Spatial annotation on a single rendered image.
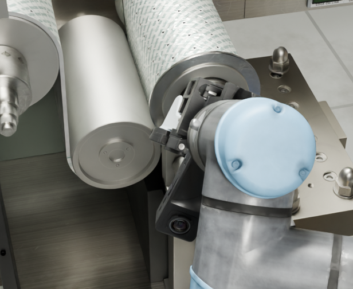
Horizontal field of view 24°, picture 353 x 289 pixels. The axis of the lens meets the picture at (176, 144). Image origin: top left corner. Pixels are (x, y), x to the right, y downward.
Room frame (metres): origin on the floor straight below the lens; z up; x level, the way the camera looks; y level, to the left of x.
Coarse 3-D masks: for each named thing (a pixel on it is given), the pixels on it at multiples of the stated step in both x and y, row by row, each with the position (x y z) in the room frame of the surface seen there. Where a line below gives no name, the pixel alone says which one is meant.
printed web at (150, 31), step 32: (32, 0) 0.85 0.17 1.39; (128, 0) 1.05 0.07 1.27; (160, 0) 0.99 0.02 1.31; (192, 0) 0.98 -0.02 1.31; (128, 32) 1.05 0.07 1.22; (160, 32) 0.92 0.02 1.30; (192, 32) 0.90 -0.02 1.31; (224, 32) 0.93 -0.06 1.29; (160, 64) 0.87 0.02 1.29; (64, 96) 0.82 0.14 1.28; (64, 128) 0.82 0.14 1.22
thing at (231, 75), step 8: (208, 64) 0.84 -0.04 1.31; (216, 64) 0.84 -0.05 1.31; (184, 72) 0.83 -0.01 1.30; (192, 72) 0.83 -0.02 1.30; (200, 72) 0.84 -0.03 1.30; (208, 72) 0.84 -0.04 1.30; (216, 72) 0.84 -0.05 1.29; (224, 72) 0.84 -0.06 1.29; (232, 72) 0.85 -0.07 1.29; (176, 80) 0.83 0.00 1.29; (184, 80) 0.83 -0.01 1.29; (232, 80) 0.85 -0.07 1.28; (240, 80) 0.85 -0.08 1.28; (168, 88) 0.83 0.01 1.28; (176, 88) 0.83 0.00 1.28; (184, 88) 0.83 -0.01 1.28; (248, 88) 0.85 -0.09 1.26; (168, 96) 0.83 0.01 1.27; (176, 96) 0.83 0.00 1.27; (168, 104) 0.83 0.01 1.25
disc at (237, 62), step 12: (180, 60) 0.84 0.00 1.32; (192, 60) 0.84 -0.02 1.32; (204, 60) 0.84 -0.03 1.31; (216, 60) 0.84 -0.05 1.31; (228, 60) 0.85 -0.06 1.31; (240, 60) 0.85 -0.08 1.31; (168, 72) 0.83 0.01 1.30; (180, 72) 0.83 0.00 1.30; (240, 72) 0.85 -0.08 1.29; (252, 72) 0.86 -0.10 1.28; (156, 84) 0.83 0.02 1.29; (168, 84) 0.83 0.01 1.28; (252, 84) 0.86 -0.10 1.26; (156, 96) 0.83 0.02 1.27; (156, 108) 0.83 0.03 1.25; (156, 120) 0.83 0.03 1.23
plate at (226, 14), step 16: (64, 0) 1.13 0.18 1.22; (80, 0) 1.14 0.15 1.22; (96, 0) 1.14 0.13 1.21; (112, 0) 1.15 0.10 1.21; (224, 0) 1.19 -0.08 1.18; (240, 0) 1.20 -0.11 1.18; (256, 0) 1.20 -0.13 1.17; (272, 0) 1.21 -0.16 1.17; (288, 0) 1.22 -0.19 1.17; (304, 0) 1.22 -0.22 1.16; (64, 16) 1.13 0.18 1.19; (80, 16) 1.14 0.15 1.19; (112, 16) 1.15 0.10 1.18; (224, 16) 1.19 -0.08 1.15; (240, 16) 1.20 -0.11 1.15; (256, 16) 1.20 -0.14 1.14
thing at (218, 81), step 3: (204, 78) 0.84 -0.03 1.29; (207, 78) 0.84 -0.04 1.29; (210, 78) 0.84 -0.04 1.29; (213, 78) 0.84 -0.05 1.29; (216, 78) 0.84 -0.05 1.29; (219, 78) 0.84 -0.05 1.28; (213, 81) 0.83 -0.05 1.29; (216, 81) 0.84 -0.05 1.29; (219, 81) 0.84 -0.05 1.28; (222, 81) 0.84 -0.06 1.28; (225, 81) 0.84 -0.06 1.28; (219, 84) 0.83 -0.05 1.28; (222, 84) 0.83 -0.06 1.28; (186, 87) 0.83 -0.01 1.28; (192, 87) 0.83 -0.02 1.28; (183, 90) 0.83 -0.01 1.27; (222, 90) 0.83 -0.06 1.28; (183, 93) 0.83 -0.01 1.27; (180, 114) 0.82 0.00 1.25
